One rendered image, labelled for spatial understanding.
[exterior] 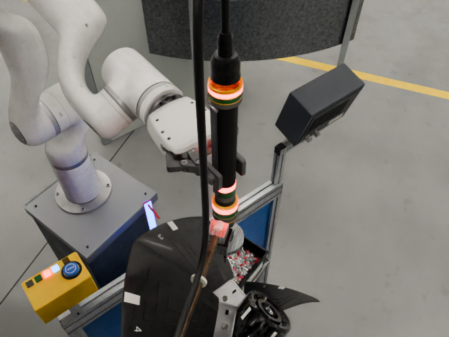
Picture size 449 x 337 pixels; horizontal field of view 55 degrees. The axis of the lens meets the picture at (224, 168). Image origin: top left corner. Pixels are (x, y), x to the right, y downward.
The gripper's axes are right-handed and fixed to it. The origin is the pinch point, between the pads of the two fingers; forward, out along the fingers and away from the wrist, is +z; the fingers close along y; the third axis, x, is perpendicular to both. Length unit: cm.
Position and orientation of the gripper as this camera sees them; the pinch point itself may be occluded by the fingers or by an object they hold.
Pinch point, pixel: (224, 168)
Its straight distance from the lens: 64.0
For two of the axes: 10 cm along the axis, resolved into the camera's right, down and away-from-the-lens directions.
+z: 6.2, 6.0, -5.1
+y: -7.9, 4.7, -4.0
